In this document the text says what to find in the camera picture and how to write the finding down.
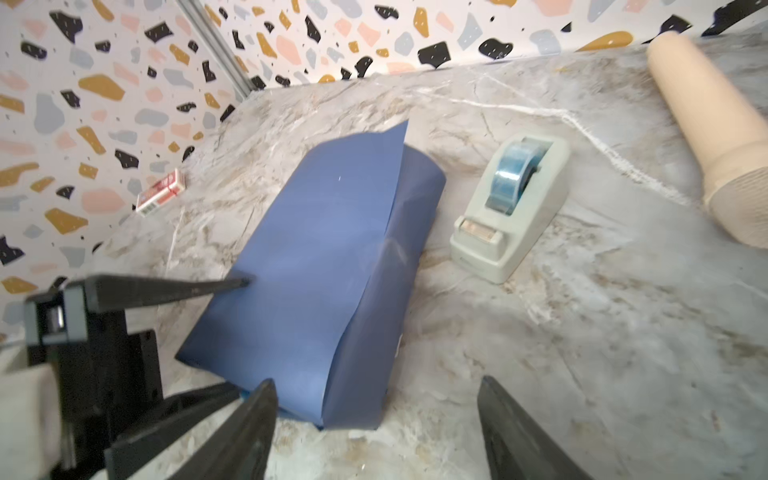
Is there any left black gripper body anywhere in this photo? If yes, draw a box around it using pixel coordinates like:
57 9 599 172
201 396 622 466
23 287 162 479

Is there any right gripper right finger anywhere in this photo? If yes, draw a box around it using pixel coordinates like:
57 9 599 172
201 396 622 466
477 376 591 480

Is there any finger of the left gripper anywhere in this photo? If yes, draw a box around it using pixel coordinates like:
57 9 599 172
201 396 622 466
62 274 251 314
104 382 239 479

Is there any blue wrapping paper sheet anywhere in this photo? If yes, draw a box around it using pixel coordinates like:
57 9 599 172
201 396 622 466
176 123 446 430

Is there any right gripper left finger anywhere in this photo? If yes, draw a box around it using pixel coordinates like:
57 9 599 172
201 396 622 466
170 379 278 480

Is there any white tape dispenser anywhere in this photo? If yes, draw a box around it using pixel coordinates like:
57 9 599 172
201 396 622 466
450 134 571 284

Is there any red playing card deck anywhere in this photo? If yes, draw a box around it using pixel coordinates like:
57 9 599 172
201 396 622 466
135 169 186 216

